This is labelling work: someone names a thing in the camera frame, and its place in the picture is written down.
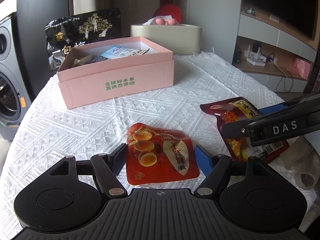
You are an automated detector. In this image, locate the pink toy on tissue box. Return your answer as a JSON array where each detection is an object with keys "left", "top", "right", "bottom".
[{"left": 155, "top": 18, "right": 178, "bottom": 25}]

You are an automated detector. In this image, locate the cream tissue box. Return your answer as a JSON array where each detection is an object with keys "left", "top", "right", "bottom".
[{"left": 130, "top": 24, "right": 202, "bottom": 55}]

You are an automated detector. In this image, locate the grey speaker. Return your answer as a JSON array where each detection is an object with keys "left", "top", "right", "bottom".
[{"left": 1, "top": 12, "right": 31, "bottom": 141}]

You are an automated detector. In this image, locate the pink paper bag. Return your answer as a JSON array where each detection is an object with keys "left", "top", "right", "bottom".
[{"left": 292, "top": 58, "right": 311, "bottom": 80}]

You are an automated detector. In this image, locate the red braised egg packet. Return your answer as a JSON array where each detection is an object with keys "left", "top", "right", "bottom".
[{"left": 126, "top": 123, "right": 200, "bottom": 185}]

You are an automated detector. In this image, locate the bread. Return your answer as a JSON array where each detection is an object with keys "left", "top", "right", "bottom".
[{"left": 73, "top": 54, "right": 97, "bottom": 68}]

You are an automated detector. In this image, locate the blue seaweed snack packet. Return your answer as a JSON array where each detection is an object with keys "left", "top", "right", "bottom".
[{"left": 91, "top": 45, "right": 149, "bottom": 63}]

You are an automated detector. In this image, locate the large red snack bag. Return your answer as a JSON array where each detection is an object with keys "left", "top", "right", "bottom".
[{"left": 200, "top": 97, "right": 289, "bottom": 163}]

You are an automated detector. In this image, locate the black plum snack bag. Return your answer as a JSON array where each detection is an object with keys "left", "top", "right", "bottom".
[{"left": 45, "top": 8, "right": 122, "bottom": 72}]

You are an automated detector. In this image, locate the white router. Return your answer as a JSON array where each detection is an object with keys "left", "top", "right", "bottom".
[{"left": 245, "top": 45, "right": 266, "bottom": 67}]

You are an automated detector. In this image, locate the white textured tablecloth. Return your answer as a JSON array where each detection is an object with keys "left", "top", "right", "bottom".
[{"left": 0, "top": 49, "right": 316, "bottom": 238}]

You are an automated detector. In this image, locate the white tissue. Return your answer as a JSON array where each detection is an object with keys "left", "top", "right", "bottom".
[{"left": 143, "top": 18, "right": 156, "bottom": 25}]

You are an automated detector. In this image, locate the red round paddle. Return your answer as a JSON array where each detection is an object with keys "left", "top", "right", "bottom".
[{"left": 153, "top": 4, "right": 182, "bottom": 24}]

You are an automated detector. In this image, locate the pink cardboard box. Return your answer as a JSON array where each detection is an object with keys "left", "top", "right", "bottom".
[{"left": 57, "top": 37, "right": 174, "bottom": 109}]

